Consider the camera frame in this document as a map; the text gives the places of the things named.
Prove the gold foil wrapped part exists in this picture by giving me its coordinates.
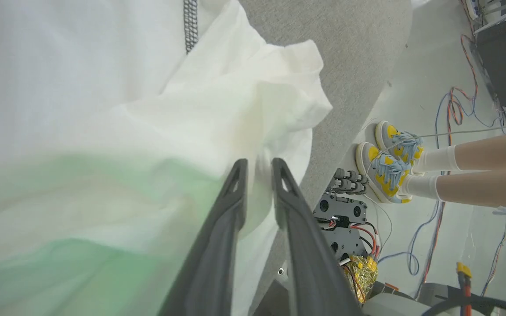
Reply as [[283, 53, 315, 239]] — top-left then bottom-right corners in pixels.
[[344, 255, 379, 305]]

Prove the dark grey electronics plate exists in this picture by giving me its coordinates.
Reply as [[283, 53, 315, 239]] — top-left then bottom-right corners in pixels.
[[312, 167, 382, 265]]

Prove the blue and orange cable bundle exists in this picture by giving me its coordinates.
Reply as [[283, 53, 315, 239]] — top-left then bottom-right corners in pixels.
[[378, 33, 506, 299]]

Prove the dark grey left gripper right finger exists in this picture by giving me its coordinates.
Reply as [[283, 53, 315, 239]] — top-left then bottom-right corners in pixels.
[[271, 158, 364, 316]]

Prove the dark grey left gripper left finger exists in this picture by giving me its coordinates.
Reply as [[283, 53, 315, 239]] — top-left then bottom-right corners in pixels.
[[158, 158, 249, 316]]

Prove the yellow and red connector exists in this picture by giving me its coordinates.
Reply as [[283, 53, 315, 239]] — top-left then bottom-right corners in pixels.
[[456, 262, 473, 316]]

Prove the person leg with white sock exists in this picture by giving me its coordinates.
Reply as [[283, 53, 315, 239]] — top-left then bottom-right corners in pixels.
[[399, 167, 506, 209], [411, 131, 506, 173]]

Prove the white garment with grey trim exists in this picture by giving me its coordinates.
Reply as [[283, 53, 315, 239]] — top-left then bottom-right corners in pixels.
[[0, 0, 333, 316]]

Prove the yellow and blue sneaker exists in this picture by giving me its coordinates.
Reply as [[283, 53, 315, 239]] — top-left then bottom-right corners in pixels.
[[355, 141, 413, 205], [375, 120, 425, 166]]

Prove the thick black cable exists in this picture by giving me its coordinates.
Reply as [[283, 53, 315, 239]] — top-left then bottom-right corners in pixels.
[[420, 295, 506, 316]]

